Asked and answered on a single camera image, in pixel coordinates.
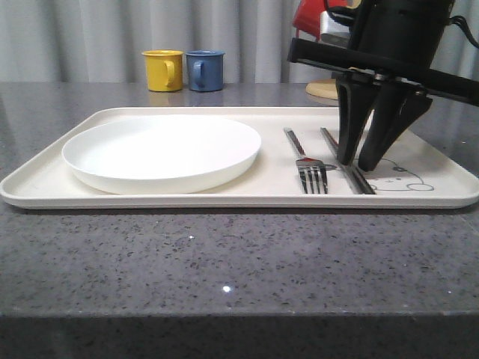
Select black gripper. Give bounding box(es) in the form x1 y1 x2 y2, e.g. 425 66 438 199
288 1 478 171

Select silver chopsticks pair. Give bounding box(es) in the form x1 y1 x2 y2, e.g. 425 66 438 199
320 127 376 194

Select silver fork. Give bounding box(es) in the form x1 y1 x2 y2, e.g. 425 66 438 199
284 127 329 194

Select white round plate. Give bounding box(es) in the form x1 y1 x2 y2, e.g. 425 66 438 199
62 114 262 194

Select wooden mug tree stand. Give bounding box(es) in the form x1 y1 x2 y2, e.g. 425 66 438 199
305 79 338 101

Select cream rabbit print tray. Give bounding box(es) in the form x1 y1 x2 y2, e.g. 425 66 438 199
1 107 478 209

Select red enamel mug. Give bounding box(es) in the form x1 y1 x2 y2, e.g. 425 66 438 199
293 0 326 41

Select blue enamel mug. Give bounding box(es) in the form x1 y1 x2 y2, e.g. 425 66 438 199
186 50 225 92

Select yellow enamel mug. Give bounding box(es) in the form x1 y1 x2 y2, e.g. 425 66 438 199
142 49 183 92

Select grey pleated curtain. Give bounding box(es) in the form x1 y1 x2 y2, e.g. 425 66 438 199
0 0 479 85

